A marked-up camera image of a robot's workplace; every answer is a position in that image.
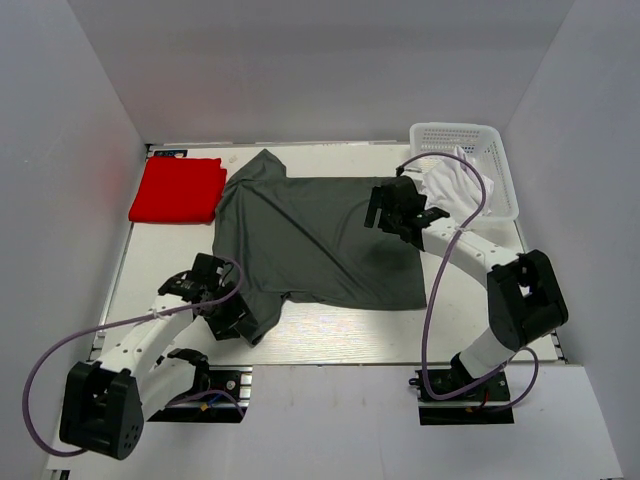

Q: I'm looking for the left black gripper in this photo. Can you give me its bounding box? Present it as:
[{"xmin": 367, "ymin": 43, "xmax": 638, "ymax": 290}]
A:
[{"xmin": 201, "ymin": 280, "xmax": 258, "ymax": 341}]

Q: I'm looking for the blue label sticker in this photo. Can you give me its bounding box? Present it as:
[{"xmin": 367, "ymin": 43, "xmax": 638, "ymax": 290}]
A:
[{"xmin": 152, "ymin": 150, "xmax": 188, "ymax": 158}]

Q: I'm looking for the white plastic basket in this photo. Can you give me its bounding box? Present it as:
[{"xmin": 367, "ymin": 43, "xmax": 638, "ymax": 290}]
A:
[{"xmin": 408, "ymin": 121, "xmax": 520, "ymax": 225}]

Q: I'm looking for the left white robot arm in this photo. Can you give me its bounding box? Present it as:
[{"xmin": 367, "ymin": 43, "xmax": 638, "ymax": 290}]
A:
[{"xmin": 59, "ymin": 254, "xmax": 248, "ymax": 460}]

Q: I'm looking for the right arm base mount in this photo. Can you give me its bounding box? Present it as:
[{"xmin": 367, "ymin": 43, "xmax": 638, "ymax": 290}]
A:
[{"xmin": 408, "ymin": 370, "xmax": 514, "ymax": 426}]

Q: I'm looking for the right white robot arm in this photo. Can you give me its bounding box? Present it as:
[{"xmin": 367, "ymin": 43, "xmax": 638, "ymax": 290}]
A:
[{"xmin": 364, "ymin": 175, "xmax": 568, "ymax": 401}]

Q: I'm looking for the white t shirt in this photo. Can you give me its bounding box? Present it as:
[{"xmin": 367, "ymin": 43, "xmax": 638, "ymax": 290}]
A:
[{"xmin": 421, "ymin": 156, "xmax": 482, "ymax": 223}]

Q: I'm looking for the grey t shirt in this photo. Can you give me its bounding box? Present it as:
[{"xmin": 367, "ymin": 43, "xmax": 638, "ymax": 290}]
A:
[{"xmin": 208, "ymin": 150, "xmax": 426, "ymax": 345}]

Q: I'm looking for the red folded t shirt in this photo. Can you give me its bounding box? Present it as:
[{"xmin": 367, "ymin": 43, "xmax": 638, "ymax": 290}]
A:
[{"xmin": 128, "ymin": 156, "xmax": 227, "ymax": 224}]

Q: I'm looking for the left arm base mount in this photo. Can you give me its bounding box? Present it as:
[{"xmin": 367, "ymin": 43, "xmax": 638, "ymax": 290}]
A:
[{"xmin": 149, "ymin": 366, "xmax": 253, "ymax": 424}]

